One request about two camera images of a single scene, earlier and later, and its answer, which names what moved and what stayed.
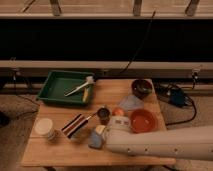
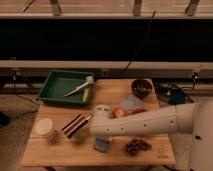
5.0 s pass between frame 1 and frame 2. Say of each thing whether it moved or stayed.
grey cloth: stayed
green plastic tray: stayed
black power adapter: stayed
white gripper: moved
